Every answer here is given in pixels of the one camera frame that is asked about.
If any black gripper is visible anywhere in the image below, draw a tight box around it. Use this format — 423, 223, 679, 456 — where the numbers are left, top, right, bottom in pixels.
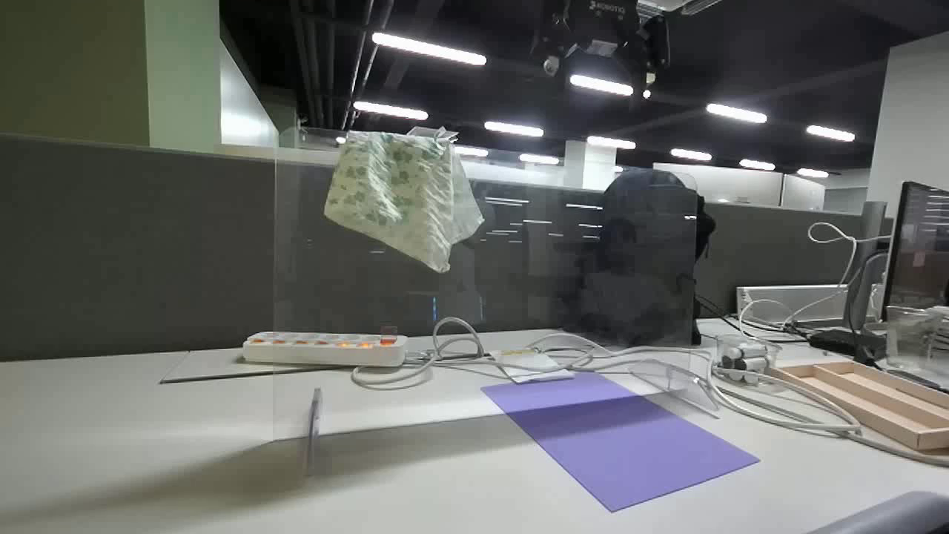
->
529, 0, 672, 102

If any white cloth with green print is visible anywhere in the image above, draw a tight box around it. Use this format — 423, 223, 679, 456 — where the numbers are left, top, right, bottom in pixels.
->
324, 128, 486, 274

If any clear glass panel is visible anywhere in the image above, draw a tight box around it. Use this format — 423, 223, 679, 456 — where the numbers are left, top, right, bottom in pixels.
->
272, 127, 721, 477

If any black office chair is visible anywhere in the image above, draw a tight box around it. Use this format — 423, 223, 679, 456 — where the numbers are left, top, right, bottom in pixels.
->
598, 168, 717, 347

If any white flat box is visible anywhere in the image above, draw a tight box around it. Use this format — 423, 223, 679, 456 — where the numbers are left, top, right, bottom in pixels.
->
735, 284, 884, 325

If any small white card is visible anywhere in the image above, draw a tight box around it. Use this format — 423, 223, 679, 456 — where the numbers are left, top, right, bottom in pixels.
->
492, 348, 576, 385

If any clear cup with batteries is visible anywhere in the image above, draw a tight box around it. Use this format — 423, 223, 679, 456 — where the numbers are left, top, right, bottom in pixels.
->
715, 334, 781, 393

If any black monitor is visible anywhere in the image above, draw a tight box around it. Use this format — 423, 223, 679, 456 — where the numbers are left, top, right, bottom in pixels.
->
808, 180, 949, 391

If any purple paper sheet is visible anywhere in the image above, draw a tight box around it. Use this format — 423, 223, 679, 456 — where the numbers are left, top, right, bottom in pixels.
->
480, 371, 761, 513

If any white power strip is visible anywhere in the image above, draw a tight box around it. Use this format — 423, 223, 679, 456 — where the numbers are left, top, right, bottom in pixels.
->
242, 331, 409, 369

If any clear glass container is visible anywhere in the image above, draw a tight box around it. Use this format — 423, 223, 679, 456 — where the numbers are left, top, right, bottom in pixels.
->
882, 305, 949, 373

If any wooden tray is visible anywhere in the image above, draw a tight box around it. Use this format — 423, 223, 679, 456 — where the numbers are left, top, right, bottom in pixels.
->
770, 360, 949, 452

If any grey desk partition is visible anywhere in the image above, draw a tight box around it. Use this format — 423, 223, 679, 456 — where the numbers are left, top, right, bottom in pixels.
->
0, 133, 894, 363

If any grey chair back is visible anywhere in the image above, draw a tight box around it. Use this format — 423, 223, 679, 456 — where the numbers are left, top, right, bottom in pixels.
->
807, 490, 949, 534

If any thin white cable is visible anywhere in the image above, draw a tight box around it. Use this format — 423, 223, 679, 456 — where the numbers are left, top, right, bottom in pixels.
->
738, 222, 893, 336

